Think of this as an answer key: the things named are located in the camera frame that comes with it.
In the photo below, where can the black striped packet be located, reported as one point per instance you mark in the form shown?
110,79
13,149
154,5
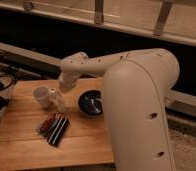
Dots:
57,132

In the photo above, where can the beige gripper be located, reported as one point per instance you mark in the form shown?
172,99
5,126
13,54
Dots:
67,82

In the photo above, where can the metal bracket left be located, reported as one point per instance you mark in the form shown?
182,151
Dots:
99,12

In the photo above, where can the metal bracket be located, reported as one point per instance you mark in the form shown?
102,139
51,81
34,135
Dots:
162,17
99,12

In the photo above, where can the metal bracket right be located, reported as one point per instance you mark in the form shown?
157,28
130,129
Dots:
162,17

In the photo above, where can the clear plastic bottle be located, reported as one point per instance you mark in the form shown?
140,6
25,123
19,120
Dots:
58,100

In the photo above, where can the red brown snack packet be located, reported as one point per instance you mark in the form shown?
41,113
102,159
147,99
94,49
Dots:
46,125

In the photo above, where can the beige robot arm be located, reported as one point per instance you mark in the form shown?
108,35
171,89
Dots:
134,87

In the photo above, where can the black bowl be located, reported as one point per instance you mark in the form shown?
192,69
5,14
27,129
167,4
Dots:
90,103

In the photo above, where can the wooden shelf board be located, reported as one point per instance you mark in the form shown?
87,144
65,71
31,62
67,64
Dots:
171,20

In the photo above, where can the white cup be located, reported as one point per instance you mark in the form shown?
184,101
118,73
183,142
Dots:
42,96

